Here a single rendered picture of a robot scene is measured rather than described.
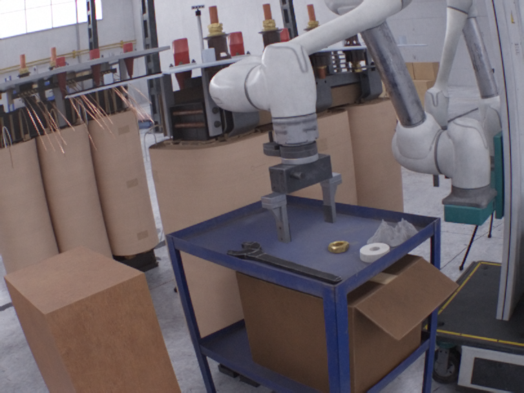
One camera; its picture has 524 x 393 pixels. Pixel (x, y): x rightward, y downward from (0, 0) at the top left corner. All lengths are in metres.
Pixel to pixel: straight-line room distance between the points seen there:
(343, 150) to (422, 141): 0.61
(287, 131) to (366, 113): 1.42
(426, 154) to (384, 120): 0.84
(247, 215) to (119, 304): 0.64
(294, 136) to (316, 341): 0.51
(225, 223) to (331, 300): 0.65
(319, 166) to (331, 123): 1.08
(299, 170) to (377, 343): 0.48
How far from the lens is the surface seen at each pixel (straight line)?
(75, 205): 3.27
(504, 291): 1.95
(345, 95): 2.50
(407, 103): 1.67
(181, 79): 2.22
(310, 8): 2.17
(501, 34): 1.71
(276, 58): 1.04
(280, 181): 1.06
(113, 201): 3.47
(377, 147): 2.49
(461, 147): 1.66
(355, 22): 1.27
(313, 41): 1.25
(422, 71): 8.63
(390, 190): 2.61
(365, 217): 1.51
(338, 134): 2.22
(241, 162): 1.81
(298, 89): 1.03
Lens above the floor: 1.36
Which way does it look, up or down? 14 degrees down
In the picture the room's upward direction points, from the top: 8 degrees counter-clockwise
